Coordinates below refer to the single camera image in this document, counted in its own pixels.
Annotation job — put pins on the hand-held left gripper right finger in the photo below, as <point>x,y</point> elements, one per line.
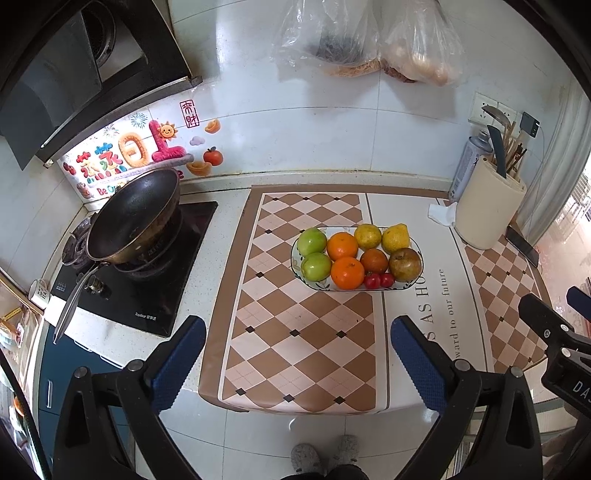
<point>415,360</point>

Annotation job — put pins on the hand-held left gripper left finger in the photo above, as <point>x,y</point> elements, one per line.
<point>182,364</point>

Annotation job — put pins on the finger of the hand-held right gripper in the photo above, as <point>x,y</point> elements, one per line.
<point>547,321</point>
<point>581,302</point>

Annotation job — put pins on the red cherry tomato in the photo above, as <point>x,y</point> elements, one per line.
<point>371,280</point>
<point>387,279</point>

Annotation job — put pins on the brownish apple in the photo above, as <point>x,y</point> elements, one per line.
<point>405,264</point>

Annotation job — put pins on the dark orange tangerine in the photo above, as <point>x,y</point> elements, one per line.
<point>374,261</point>

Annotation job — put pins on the orange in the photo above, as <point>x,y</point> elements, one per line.
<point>347,273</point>
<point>342,246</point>

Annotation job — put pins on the yellow lemon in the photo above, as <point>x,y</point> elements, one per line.
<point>396,238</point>

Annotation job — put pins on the yellow-green citrus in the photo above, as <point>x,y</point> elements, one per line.
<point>368,237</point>

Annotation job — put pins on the green apple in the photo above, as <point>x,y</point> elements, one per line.
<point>316,266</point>
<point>311,242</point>

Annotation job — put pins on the floral oval plate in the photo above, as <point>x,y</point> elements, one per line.
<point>297,267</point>

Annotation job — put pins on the black gas stove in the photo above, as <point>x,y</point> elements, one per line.
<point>152,295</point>

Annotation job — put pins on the black phone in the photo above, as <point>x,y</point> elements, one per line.
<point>521,245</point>

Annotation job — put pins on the grey slipper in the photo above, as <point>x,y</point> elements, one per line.
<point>306,458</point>
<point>344,450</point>

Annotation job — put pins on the brown checkered mat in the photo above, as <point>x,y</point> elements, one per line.
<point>295,332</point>

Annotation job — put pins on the blue cabinet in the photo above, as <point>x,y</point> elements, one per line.
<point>55,369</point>

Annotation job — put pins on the cream utensil holder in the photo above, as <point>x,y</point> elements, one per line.
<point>485,207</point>

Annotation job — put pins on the person's dark trousers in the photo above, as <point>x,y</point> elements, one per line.
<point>323,474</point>

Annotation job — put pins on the white lettered mat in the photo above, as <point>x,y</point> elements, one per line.
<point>415,212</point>

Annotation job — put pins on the white tissue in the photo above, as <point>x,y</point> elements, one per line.
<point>442,214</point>

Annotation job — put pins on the white curtain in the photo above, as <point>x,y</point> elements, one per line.
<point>561,152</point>

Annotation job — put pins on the white mug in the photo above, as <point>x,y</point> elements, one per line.
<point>39,294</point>

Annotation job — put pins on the black wok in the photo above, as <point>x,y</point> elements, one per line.
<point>134,212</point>

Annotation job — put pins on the bundle of wooden chopsticks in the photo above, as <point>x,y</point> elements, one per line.
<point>515,152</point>

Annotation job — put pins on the grey gas canister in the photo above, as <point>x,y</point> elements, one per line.
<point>466,170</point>

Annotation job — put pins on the black charger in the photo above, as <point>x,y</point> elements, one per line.
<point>530,124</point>

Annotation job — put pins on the persimmon sticker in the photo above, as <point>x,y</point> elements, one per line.
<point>213,157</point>

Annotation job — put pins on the red seal sticker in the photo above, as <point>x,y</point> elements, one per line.
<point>189,114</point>

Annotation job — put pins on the clear plastic bag pale contents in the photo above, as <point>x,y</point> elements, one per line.
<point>422,50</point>

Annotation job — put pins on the black range hood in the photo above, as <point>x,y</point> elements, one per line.
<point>46,83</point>

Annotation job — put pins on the clear plastic bag dark contents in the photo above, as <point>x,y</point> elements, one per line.
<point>330,41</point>

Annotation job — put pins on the colourful wall sticker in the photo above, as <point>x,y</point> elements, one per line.
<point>134,150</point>

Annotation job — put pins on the white wall outlet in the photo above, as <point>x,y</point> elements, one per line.
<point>480,99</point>

